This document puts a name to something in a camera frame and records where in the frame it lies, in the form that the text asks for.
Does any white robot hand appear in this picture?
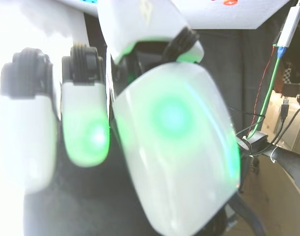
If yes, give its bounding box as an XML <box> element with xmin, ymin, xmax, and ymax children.
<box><xmin>0</xmin><ymin>0</ymin><xmax>241</xmax><ymax>236</ymax></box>

